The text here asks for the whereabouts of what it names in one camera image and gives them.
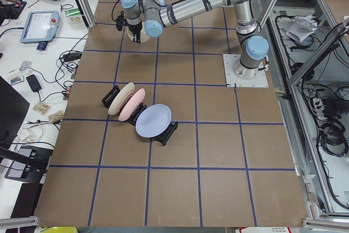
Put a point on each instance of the black monitor stand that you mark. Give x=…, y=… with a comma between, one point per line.
x=28, y=163

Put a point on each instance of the light blue plate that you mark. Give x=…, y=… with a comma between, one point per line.
x=153, y=120

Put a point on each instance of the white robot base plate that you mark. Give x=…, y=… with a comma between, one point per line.
x=237, y=76

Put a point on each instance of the white ceramic bowl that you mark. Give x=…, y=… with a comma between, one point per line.
x=144, y=36

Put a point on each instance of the lower teach pendant tablet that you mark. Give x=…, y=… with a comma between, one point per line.
x=40, y=26

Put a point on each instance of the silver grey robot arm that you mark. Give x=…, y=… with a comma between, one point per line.
x=153, y=16

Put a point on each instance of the black dish rack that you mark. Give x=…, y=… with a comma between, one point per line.
x=162, y=138

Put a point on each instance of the crumpled white paper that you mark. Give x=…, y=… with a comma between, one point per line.
x=302, y=28

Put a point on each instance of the green white carton box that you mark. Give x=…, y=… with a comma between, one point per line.
x=73, y=16

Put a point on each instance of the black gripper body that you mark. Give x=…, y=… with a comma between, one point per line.
x=134, y=29

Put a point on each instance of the black power adapter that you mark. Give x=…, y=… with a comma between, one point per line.
x=33, y=83

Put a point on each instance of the pink plate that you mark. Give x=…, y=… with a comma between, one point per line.
x=132, y=105

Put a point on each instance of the cream plate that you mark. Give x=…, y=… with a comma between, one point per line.
x=121, y=98

